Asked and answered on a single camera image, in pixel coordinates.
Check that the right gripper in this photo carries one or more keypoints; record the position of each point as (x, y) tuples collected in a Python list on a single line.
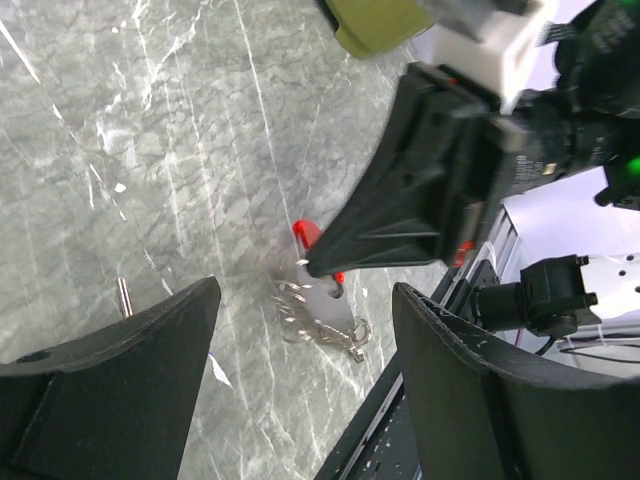
[(579, 109)]

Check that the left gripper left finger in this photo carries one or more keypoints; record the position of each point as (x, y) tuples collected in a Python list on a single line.
[(114, 404)]

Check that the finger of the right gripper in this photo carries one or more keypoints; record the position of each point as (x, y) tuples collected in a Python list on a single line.
[(428, 192)]

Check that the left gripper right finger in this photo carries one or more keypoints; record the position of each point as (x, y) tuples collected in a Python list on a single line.
[(482, 408)]

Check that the red and silver key organizer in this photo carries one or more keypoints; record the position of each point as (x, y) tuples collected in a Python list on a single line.
[(317, 308)]

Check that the olive green plastic bin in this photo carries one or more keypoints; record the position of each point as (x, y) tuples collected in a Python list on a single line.
[(366, 28)]

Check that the aluminium rail frame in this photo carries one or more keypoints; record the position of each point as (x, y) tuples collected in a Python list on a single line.
[(504, 249)]

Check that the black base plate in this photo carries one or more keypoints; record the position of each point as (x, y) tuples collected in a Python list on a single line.
[(379, 441)]

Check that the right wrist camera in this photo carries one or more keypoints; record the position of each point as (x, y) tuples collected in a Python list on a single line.
[(493, 44)]

